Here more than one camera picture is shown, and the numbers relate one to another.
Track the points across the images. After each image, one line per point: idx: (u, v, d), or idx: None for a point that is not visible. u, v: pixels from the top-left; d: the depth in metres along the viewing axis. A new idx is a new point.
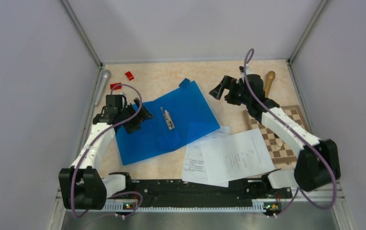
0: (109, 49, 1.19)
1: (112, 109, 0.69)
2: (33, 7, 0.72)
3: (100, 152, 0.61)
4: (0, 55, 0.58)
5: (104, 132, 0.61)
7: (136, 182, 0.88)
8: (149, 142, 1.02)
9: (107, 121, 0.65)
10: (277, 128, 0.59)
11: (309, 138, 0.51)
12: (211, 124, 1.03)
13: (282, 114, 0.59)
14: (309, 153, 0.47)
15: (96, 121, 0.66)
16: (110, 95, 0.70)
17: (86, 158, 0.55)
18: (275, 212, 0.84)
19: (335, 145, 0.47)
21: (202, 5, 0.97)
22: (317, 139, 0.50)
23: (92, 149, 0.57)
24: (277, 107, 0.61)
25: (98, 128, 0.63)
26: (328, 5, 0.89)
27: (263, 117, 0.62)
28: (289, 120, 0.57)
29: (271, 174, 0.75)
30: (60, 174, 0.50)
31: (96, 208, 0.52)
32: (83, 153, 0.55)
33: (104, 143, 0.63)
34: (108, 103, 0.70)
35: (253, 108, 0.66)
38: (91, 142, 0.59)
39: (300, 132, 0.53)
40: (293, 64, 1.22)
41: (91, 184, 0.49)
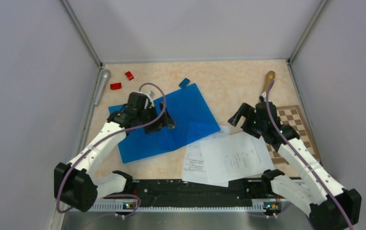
0: (109, 49, 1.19)
1: (132, 110, 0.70)
2: (33, 6, 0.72)
3: (103, 152, 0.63)
4: None
5: (111, 136, 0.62)
7: (136, 182, 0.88)
8: (149, 142, 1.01)
9: (121, 122, 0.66)
10: (297, 164, 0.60)
11: (332, 185, 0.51)
12: (211, 124, 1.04)
13: (303, 150, 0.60)
14: (331, 204, 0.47)
15: (111, 120, 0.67)
16: (135, 95, 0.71)
17: (85, 159, 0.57)
18: (275, 212, 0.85)
19: (359, 196, 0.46)
21: (202, 5, 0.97)
22: (341, 188, 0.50)
23: (94, 150, 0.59)
24: (296, 138, 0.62)
25: (109, 129, 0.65)
26: (328, 5, 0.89)
27: (282, 150, 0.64)
28: (311, 159, 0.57)
29: (275, 183, 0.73)
30: (57, 168, 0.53)
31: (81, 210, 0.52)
32: (85, 152, 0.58)
33: (110, 144, 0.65)
34: (129, 102, 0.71)
35: (269, 136, 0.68)
38: (96, 143, 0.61)
39: (322, 176, 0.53)
40: (293, 64, 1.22)
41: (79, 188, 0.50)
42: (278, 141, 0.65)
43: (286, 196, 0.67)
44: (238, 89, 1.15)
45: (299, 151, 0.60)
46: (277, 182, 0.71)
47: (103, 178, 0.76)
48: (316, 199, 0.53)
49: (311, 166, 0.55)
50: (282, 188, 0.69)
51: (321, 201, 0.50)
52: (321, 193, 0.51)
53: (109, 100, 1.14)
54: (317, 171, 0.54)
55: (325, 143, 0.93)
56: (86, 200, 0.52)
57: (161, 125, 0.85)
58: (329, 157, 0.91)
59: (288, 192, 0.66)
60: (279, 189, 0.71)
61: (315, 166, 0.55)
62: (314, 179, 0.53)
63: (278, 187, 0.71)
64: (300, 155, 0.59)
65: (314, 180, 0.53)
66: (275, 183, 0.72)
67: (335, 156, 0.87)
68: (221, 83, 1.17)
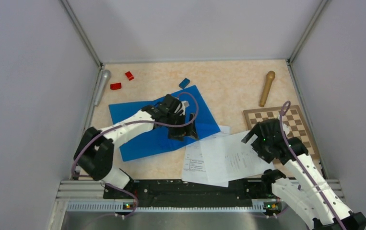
0: (109, 49, 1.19)
1: (164, 109, 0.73)
2: (33, 6, 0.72)
3: (130, 134, 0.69)
4: None
5: (141, 122, 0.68)
7: (137, 182, 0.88)
8: (149, 142, 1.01)
9: (152, 116, 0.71)
10: (301, 180, 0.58)
11: (338, 207, 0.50)
12: (211, 124, 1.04)
13: (312, 168, 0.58)
14: (337, 228, 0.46)
15: (145, 110, 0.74)
16: (171, 96, 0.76)
17: (114, 131, 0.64)
18: (275, 212, 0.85)
19: (364, 218, 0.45)
21: (202, 5, 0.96)
22: (348, 211, 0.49)
23: (123, 128, 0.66)
24: (305, 154, 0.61)
25: (141, 115, 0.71)
26: (328, 5, 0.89)
27: (289, 165, 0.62)
28: (319, 178, 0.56)
29: (274, 186, 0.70)
30: (88, 131, 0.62)
31: (91, 174, 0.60)
32: (116, 126, 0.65)
33: (137, 131, 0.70)
34: (164, 101, 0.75)
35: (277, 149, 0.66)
38: (128, 121, 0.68)
39: (330, 198, 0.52)
40: (293, 64, 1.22)
41: (101, 154, 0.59)
42: (286, 155, 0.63)
43: (288, 202, 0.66)
44: (238, 89, 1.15)
45: (308, 168, 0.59)
46: (279, 186, 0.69)
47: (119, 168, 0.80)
48: (321, 218, 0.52)
49: (320, 187, 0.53)
50: (283, 192, 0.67)
51: (327, 223, 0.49)
52: (327, 215, 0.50)
53: (109, 100, 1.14)
54: (325, 192, 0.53)
55: (325, 143, 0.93)
56: (99, 167, 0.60)
57: (184, 133, 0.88)
58: (329, 157, 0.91)
59: (289, 200, 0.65)
60: (279, 193, 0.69)
61: (323, 187, 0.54)
62: (321, 200, 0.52)
63: (278, 191, 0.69)
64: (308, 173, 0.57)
65: (322, 201, 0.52)
66: (276, 187, 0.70)
67: (334, 156, 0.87)
68: (221, 83, 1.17)
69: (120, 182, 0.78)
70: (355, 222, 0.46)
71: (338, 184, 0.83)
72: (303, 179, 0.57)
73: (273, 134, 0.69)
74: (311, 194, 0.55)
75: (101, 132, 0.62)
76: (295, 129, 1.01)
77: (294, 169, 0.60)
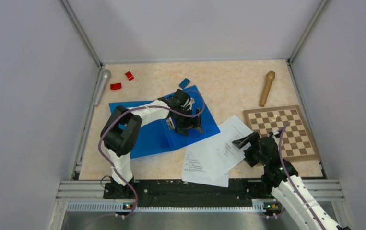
0: (110, 49, 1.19)
1: (176, 101, 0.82)
2: (34, 7, 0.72)
3: (151, 117, 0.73)
4: None
5: (160, 107, 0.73)
7: (137, 182, 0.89)
8: (149, 142, 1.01)
9: (167, 104, 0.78)
10: (294, 200, 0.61)
11: (327, 223, 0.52)
12: (212, 125, 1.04)
13: (301, 187, 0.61)
14: None
15: (161, 100, 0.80)
16: (181, 90, 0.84)
17: (139, 111, 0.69)
18: (275, 212, 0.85)
19: None
21: (202, 5, 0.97)
22: (336, 226, 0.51)
23: (147, 109, 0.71)
24: (296, 175, 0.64)
25: (159, 102, 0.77)
26: (328, 5, 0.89)
27: (282, 186, 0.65)
28: (308, 196, 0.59)
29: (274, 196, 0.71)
30: (117, 109, 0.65)
31: (119, 150, 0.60)
32: (141, 108, 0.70)
33: (155, 115, 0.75)
34: (175, 95, 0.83)
35: (270, 171, 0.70)
38: (150, 105, 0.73)
39: (319, 213, 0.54)
40: (293, 64, 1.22)
41: (131, 128, 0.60)
42: (278, 177, 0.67)
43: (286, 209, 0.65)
44: (238, 89, 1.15)
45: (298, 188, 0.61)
46: (279, 191, 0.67)
47: (129, 173, 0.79)
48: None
49: (309, 204, 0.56)
50: (283, 199, 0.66)
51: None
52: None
53: (109, 100, 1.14)
54: (315, 208, 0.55)
55: (325, 143, 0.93)
56: (127, 143, 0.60)
57: (192, 126, 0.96)
58: (329, 157, 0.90)
59: (288, 208, 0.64)
60: (279, 197, 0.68)
61: (312, 204, 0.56)
62: (311, 216, 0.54)
63: (278, 196, 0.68)
64: (299, 191, 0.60)
65: (312, 217, 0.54)
66: (276, 191, 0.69)
67: (335, 156, 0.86)
68: (221, 83, 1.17)
69: (126, 175, 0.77)
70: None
71: (338, 184, 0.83)
72: (295, 198, 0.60)
73: (271, 157, 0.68)
74: (302, 212, 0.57)
75: (128, 109, 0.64)
76: (295, 129, 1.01)
77: (286, 188, 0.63)
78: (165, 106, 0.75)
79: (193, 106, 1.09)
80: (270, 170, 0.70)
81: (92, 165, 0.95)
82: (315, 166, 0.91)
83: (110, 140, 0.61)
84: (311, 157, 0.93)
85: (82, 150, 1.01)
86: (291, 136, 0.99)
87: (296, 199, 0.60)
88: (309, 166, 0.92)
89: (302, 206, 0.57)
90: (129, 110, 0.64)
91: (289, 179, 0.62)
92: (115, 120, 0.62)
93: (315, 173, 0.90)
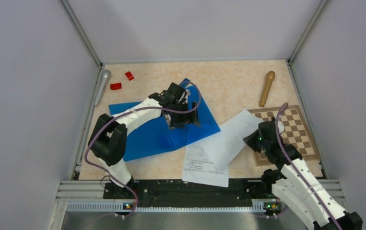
0: (110, 49, 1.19)
1: (170, 97, 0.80)
2: (33, 7, 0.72)
3: (140, 120, 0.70)
4: None
5: (149, 108, 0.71)
7: (137, 182, 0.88)
8: (149, 141, 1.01)
9: (159, 102, 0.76)
10: (297, 184, 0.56)
11: (334, 209, 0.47)
12: (211, 125, 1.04)
13: (306, 171, 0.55)
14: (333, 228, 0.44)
15: (152, 97, 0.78)
16: (174, 85, 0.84)
17: (125, 117, 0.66)
18: (275, 212, 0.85)
19: (360, 220, 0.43)
21: (202, 5, 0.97)
22: (344, 212, 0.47)
23: (134, 114, 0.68)
24: (300, 159, 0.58)
25: (148, 103, 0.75)
26: (328, 5, 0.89)
27: (284, 170, 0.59)
28: (313, 179, 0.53)
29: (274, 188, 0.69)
30: (101, 118, 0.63)
31: (108, 161, 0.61)
32: (127, 112, 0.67)
33: (145, 117, 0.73)
34: (169, 90, 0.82)
35: (273, 155, 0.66)
38: (138, 108, 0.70)
39: (324, 198, 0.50)
40: (293, 64, 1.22)
41: (116, 139, 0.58)
42: (281, 161, 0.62)
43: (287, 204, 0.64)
44: (238, 89, 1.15)
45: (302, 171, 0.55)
46: (279, 188, 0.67)
47: (127, 176, 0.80)
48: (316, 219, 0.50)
49: (313, 189, 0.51)
50: (283, 194, 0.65)
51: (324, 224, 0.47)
52: (323, 216, 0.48)
53: (109, 100, 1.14)
54: (320, 193, 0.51)
55: (325, 143, 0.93)
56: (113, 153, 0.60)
57: (187, 121, 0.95)
58: (329, 157, 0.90)
59: (289, 201, 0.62)
60: (279, 194, 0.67)
61: (317, 188, 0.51)
62: (316, 201, 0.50)
63: (279, 192, 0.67)
64: (303, 175, 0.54)
65: (316, 202, 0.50)
66: (277, 188, 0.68)
67: (335, 156, 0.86)
68: (221, 83, 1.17)
69: (123, 178, 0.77)
70: (351, 223, 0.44)
71: (338, 184, 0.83)
72: (298, 182, 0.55)
73: (271, 140, 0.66)
74: (306, 197, 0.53)
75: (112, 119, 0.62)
76: (295, 129, 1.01)
77: (288, 172, 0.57)
78: (155, 106, 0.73)
79: None
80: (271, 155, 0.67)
81: (92, 165, 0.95)
82: (315, 166, 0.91)
83: (96, 149, 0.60)
84: (311, 157, 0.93)
85: (83, 150, 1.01)
86: (291, 136, 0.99)
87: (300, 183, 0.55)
88: (309, 166, 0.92)
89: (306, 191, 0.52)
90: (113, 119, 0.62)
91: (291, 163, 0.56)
92: (100, 129, 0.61)
93: (315, 173, 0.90)
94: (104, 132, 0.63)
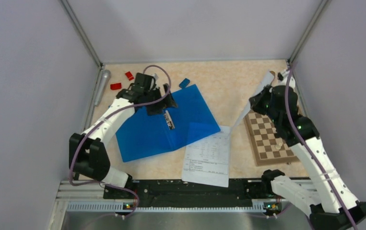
0: (110, 49, 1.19)
1: (138, 88, 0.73)
2: (33, 8, 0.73)
3: (113, 127, 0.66)
4: None
5: (120, 111, 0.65)
7: (136, 183, 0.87)
8: (149, 141, 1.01)
9: (129, 100, 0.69)
10: (309, 165, 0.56)
11: (346, 197, 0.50)
12: (211, 125, 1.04)
13: (321, 153, 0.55)
14: (343, 217, 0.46)
15: (120, 97, 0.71)
16: (140, 74, 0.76)
17: (98, 129, 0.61)
18: (275, 212, 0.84)
19: None
21: (202, 6, 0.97)
22: (354, 201, 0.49)
23: (106, 123, 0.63)
24: (315, 137, 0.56)
25: (118, 104, 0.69)
26: (328, 6, 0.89)
27: (296, 148, 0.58)
28: (328, 165, 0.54)
29: (273, 182, 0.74)
30: (71, 138, 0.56)
31: (94, 177, 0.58)
32: (97, 124, 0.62)
33: (120, 120, 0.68)
34: (136, 82, 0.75)
35: (284, 127, 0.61)
38: (107, 115, 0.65)
39: (337, 186, 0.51)
40: (293, 64, 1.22)
41: (95, 156, 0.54)
42: (293, 135, 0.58)
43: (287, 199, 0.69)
44: (238, 89, 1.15)
45: (317, 154, 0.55)
46: (277, 182, 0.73)
47: (123, 178, 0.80)
48: (323, 202, 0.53)
49: (328, 175, 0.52)
50: (281, 188, 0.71)
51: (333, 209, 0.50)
52: (333, 204, 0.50)
53: (109, 100, 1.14)
54: (335, 181, 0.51)
55: (325, 143, 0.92)
56: (98, 168, 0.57)
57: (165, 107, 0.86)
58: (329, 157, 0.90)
59: (288, 193, 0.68)
60: (278, 189, 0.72)
61: (332, 175, 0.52)
62: (328, 188, 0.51)
63: (278, 187, 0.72)
64: (317, 159, 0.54)
65: (328, 189, 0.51)
66: (276, 184, 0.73)
67: (335, 156, 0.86)
68: (221, 83, 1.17)
69: (119, 182, 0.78)
70: (360, 212, 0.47)
71: None
72: (311, 164, 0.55)
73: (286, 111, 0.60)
74: (317, 181, 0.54)
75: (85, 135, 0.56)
76: None
77: (301, 153, 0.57)
78: (125, 107, 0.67)
79: (192, 106, 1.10)
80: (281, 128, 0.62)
81: None
82: None
83: (79, 169, 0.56)
84: None
85: None
86: None
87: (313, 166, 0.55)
88: None
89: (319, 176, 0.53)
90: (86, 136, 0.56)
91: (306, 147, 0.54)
92: (76, 150, 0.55)
93: None
94: (82, 150, 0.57)
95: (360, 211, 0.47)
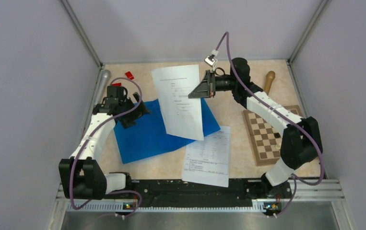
0: (109, 49, 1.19)
1: (112, 100, 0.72)
2: (34, 8, 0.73)
3: (100, 143, 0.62)
4: None
5: (103, 123, 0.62)
7: (136, 182, 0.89)
8: (147, 142, 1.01)
9: (107, 112, 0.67)
10: (261, 111, 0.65)
11: (291, 118, 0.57)
12: (211, 125, 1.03)
13: (266, 98, 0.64)
14: (292, 131, 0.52)
15: (97, 111, 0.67)
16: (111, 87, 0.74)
17: (86, 148, 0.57)
18: (275, 212, 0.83)
19: (316, 122, 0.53)
21: (202, 6, 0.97)
22: (299, 118, 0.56)
23: (92, 140, 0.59)
24: (261, 91, 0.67)
25: (98, 119, 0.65)
26: (328, 6, 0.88)
27: (250, 104, 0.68)
28: (273, 102, 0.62)
29: (267, 172, 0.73)
30: (60, 165, 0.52)
31: (96, 198, 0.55)
32: (83, 143, 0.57)
33: (103, 134, 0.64)
34: (109, 95, 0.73)
35: (239, 95, 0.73)
38: (91, 132, 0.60)
39: (283, 112, 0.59)
40: (293, 64, 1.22)
41: (91, 175, 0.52)
42: (245, 97, 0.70)
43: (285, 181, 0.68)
44: None
45: (263, 99, 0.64)
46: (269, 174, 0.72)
47: (122, 179, 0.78)
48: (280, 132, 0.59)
49: (273, 107, 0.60)
50: (273, 175, 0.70)
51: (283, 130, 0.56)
52: (283, 124, 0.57)
53: None
54: (279, 110, 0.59)
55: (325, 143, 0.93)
56: (97, 188, 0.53)
57: (141, 114, 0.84)
58: (329, 157, 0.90)
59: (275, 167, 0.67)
60: (270, 177, 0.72)
61: (276, 106, 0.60)
62: (276, 116, 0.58)
63: (271, 176, 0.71)
64: (264, 101, 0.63)
65: (277, 117, 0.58)
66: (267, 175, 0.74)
67: (335, 156, 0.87)
68: None
69: (119, 184, 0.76)
70: (308, 126, 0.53)
71: (338, 184, 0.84)
72: (260, 107, 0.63)
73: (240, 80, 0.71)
74: (269, 117, 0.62)
75: (75, 158, 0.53)
76: None
77: (253, 104, 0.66)
78: (106, 120, 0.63)
79: None
80: (238, 94, 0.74)
81: None
82: (315, 166, 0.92)
83: (78, 193, 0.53)
84: None
85: None
86: None
87: (262, 109, 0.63)
88: (308, 166, 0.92)
89: (268, 111, 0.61)
90: (76, 158, 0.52)
91: (253, 94, 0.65)
92: (70, 176, 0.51)
93: (315, 173, 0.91)
94: (75, 173, 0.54)
95: (306, 124, 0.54)
